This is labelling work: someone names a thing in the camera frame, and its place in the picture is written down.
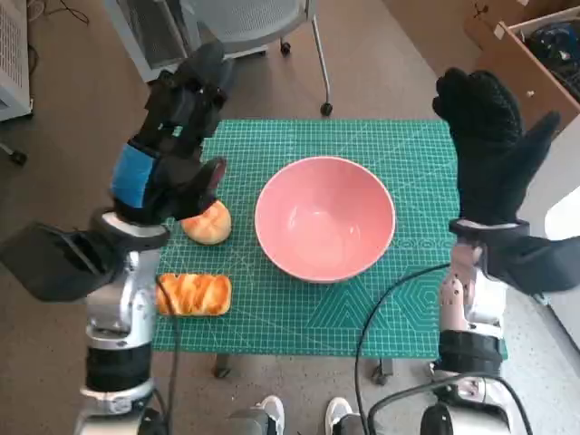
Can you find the black table leg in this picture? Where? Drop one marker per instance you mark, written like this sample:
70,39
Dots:
384,371
221,366

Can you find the white perforated appliance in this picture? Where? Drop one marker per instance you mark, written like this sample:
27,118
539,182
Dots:
13,54

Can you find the white grey shoe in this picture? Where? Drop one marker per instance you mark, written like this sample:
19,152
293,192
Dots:
340,412
272,410

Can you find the grey mesh office chair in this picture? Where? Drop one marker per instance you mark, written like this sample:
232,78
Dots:
263,18

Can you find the round toy bread bun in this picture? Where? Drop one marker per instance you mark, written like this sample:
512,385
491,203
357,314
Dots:
210,226

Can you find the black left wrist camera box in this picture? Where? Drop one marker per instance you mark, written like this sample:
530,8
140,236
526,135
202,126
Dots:
50,263

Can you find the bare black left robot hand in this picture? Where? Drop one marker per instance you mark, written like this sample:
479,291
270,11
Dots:
172,172

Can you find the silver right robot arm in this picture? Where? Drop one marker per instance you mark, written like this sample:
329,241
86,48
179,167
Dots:
471,308

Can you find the grey metal cabinet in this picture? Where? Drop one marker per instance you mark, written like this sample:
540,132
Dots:
145,36

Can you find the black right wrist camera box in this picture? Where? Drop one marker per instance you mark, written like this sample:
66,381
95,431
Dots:
534,267

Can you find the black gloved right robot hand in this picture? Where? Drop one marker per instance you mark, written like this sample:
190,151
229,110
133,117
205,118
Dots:
489,167

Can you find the brown cardboard box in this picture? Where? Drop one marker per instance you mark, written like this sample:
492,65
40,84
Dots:
503,54

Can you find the rectangular toy bread loaf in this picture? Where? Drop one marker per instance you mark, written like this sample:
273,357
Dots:
199,294

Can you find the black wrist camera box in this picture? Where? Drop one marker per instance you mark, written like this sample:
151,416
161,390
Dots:
50,263
534,267

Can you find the green cutting mat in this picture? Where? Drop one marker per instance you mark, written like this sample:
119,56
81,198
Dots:
272,317

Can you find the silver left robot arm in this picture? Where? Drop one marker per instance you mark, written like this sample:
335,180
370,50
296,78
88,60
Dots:
118,308

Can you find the black chair caster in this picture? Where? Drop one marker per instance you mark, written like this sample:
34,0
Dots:
18,157

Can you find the white furniture panel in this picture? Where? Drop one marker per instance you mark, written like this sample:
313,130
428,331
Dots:
562,254

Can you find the pink bowl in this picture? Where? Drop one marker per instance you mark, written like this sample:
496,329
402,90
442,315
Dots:
324,217

